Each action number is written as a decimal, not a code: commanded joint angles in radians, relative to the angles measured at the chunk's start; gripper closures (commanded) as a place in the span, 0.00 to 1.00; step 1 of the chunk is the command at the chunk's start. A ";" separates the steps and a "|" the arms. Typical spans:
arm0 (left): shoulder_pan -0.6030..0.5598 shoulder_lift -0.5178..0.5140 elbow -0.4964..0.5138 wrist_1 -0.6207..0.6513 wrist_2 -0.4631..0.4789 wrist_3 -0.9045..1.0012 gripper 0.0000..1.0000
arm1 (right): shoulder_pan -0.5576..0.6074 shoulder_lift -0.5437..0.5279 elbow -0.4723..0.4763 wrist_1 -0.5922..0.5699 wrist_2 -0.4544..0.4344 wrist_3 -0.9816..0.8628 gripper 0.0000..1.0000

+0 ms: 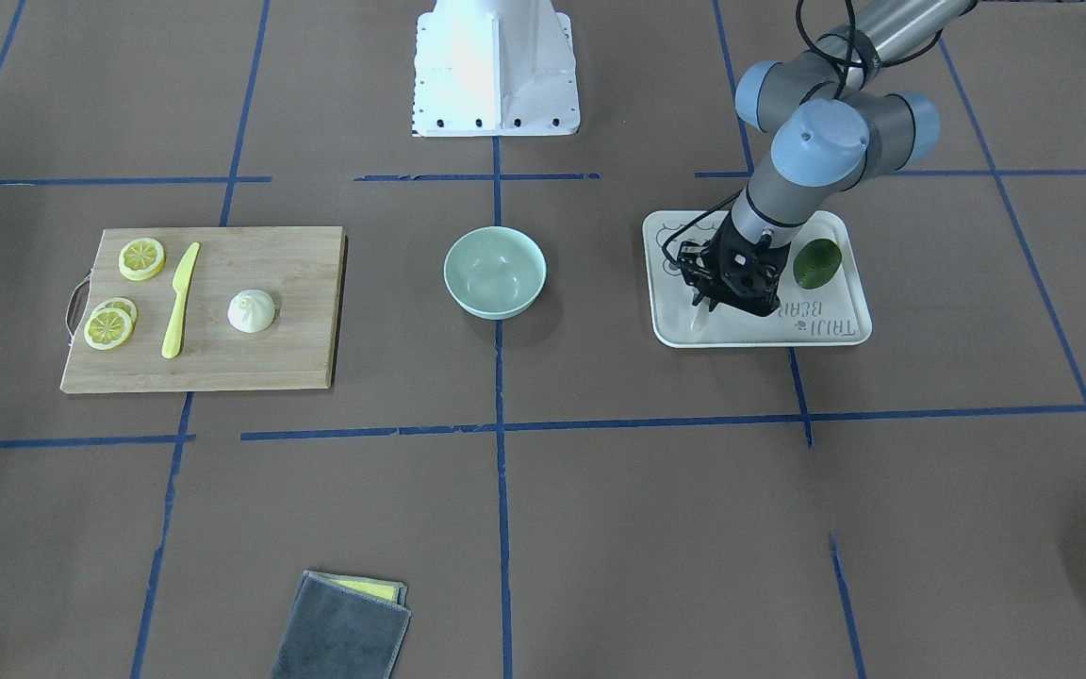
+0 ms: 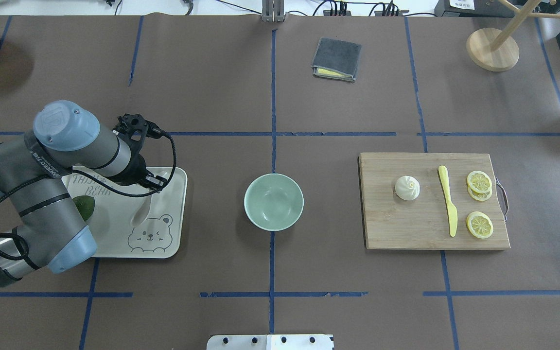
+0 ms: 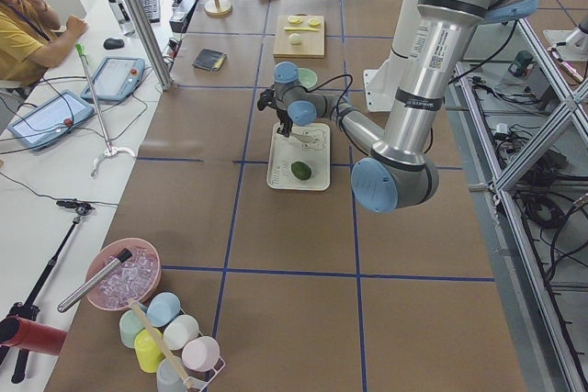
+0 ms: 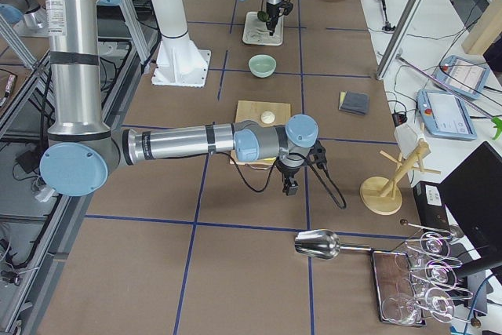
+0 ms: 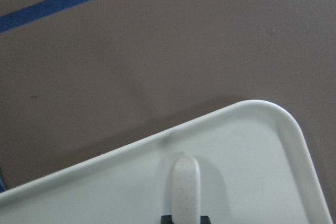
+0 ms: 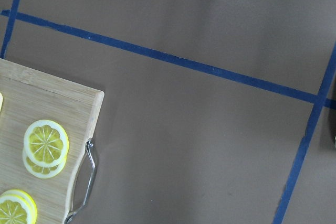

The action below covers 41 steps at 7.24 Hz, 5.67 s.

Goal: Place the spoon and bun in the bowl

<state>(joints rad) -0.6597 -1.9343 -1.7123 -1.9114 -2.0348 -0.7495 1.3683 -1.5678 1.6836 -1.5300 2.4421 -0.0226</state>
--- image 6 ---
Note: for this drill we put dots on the lower lemon slice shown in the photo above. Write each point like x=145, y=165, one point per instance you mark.
x=42, y=172

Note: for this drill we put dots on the bamboo cutting board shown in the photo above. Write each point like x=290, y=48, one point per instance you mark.
x=28, y=96

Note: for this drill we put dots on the single lemon slice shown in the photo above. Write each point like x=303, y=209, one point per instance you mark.
x=17, y=206

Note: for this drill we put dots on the yellow plastic knife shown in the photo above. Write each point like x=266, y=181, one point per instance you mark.
x=0, y=100

